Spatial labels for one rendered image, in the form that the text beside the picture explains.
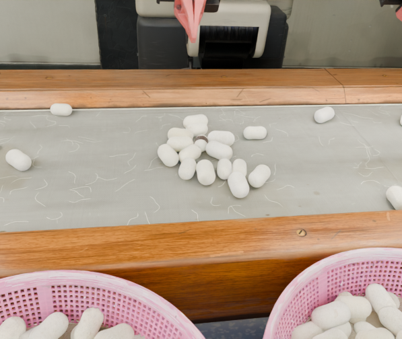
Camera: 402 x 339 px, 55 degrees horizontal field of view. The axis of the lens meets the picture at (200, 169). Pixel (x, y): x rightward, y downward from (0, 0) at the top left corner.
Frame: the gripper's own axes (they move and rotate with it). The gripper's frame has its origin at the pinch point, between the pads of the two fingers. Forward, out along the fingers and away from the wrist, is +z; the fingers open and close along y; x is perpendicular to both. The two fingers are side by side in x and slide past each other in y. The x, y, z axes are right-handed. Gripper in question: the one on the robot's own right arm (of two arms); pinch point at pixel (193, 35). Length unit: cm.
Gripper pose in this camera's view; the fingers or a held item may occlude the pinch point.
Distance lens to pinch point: 61.0
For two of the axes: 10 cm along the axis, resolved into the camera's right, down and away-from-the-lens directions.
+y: 9.9, -0.4, 1.4
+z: 0.7, 9.7, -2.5
